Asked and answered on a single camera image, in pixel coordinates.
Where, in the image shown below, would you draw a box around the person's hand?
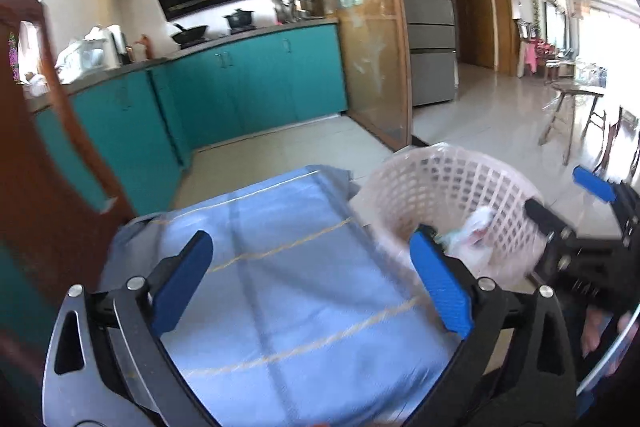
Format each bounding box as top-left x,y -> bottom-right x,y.
580,307 -> 638,355

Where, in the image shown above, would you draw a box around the steel stock pot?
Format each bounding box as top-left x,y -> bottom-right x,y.
297,0 -> 324,17

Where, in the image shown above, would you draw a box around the blue seat cushion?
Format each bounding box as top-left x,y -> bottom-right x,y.
100,165 -> 458,426

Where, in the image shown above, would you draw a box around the dark cooking pot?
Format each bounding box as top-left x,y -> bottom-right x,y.
224,9 -> 255,34

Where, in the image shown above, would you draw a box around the teal lower kitchen cabinets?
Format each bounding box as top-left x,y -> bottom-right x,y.
1,22 -> 347,343

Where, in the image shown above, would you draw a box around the white plastic trash basket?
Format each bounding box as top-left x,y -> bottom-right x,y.
352,143 -> 544,291

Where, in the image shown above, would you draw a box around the glass sliding door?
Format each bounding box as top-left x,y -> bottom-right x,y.
324,0 -> 412,150

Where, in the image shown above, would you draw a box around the black wok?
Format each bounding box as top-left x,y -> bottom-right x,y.
171,24 -> 208,49

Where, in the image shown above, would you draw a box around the white tissue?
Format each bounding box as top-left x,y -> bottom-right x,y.
442,206 -> 495,259

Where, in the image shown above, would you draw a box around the white dish rack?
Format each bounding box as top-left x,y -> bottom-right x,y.
55,26 -> 119,84

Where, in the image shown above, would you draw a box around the steel pot lid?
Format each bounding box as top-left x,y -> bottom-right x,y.
271,0 -> 294,25

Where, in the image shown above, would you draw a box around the grey refrigerator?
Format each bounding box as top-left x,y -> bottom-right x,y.
404,0 -> 458,107

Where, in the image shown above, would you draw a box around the dark wooden chair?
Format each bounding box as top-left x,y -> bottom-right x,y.
1,0 -> 136,303

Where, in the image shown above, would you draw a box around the brown sauce bottle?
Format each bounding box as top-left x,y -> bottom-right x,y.
136,35 -> 154,61

